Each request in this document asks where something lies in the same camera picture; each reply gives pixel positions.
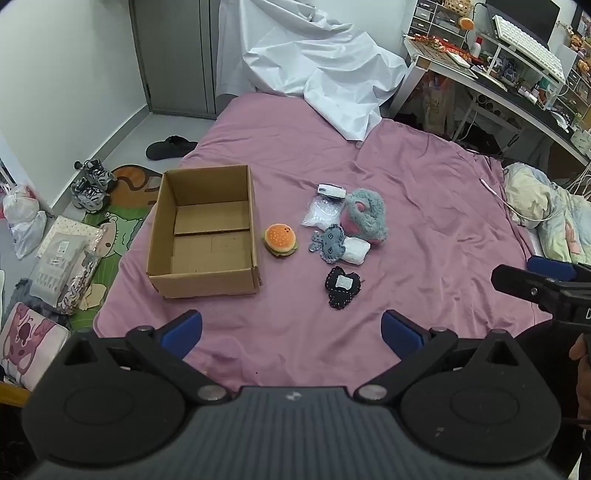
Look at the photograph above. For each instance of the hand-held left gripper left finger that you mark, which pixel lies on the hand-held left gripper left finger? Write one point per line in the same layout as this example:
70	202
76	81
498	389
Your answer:
182	333

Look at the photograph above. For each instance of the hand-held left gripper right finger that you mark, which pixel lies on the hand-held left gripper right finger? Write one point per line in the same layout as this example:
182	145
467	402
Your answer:
400	334

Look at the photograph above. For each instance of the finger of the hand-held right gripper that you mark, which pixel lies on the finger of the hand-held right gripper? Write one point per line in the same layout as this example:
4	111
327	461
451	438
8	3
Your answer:
551	267
521	282

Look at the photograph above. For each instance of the black felt plush toy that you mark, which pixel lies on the black felt plush toy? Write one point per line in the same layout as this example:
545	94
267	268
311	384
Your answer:
341	286

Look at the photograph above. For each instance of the plain white tissue pack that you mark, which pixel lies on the plain white tissue pack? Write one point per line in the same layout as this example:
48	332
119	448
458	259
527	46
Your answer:
355	250

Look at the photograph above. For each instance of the brown cardboard box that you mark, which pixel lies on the brown cardboard box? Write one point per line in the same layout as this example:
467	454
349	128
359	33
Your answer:
205	230

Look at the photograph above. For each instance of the grey octopus plush toy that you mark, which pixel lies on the grey octopus plush toy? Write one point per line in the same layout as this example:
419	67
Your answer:
328	242

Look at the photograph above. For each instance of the grey pink fuzzy plush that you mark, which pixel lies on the grey pink fuzzy plush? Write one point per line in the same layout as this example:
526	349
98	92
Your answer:
367	214

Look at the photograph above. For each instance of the hamburger plush toy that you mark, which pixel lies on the hamburger plush toy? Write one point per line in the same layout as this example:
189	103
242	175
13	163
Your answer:
280	240

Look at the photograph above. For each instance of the clear bubble wrap bag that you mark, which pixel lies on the clear bubble wrap bag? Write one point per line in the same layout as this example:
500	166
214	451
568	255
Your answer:
321	210

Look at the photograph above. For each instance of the blue printed tissue pack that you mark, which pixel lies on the blue printed tissue pack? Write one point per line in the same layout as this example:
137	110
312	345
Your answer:
330	190

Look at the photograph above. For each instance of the person's right hand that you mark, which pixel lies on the person's right hand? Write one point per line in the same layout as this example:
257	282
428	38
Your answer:
581	348

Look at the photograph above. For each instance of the floral quilt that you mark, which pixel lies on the floral quilt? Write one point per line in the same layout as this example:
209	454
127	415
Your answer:
549	207

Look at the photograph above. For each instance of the patterned plastic bag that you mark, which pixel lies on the patterned plastic bag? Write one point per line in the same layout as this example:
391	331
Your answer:
85	272

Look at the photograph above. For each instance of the cartoon floor mat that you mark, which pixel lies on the cartoon floor mat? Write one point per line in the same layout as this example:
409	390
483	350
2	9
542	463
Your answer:
124	221

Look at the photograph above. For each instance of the grey packaged item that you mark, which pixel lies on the grey packaged item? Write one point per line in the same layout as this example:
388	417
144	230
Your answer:
53	267

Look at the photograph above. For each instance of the pink cartoon cushion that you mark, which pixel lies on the pink cartoon cushion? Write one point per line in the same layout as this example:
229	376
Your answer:
27	344

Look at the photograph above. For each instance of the dotted flat package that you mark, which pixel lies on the dotted flat package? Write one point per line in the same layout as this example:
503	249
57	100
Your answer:
60	226

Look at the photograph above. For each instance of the grey sneaker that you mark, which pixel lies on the grey sneaker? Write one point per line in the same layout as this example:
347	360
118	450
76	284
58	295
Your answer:
88	196
99	174

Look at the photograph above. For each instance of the white desk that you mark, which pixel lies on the white desk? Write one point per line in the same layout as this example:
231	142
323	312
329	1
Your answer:
508	99

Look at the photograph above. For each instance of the black slipper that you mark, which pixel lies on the black slipper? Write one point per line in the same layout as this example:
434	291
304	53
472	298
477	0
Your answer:
168	146

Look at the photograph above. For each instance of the white plastic bag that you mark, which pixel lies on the white plastic bag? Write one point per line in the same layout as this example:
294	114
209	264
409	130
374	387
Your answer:
23	217

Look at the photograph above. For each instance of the beige paper bag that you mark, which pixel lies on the beige paper bag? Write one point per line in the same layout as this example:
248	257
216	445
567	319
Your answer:
436	104

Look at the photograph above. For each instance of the white keyboard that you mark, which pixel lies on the white keyboard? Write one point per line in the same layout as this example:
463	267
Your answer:
531	48

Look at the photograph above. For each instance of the white bottle red cap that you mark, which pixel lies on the white bottle red cap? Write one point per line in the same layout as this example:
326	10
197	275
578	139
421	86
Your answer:
476	47

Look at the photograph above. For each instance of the black monitor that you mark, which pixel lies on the black monitor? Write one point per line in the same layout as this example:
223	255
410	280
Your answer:
521	16

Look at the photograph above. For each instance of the orange desk lamp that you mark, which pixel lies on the orange desk lamp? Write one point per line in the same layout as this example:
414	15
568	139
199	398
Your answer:
467	23

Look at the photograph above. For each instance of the small drawer organizer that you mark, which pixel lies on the small drawer organizer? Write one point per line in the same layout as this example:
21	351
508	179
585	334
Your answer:
424	16

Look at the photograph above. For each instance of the white cloth sheet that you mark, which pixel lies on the white cloth sheet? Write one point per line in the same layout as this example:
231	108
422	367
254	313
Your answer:
314	55

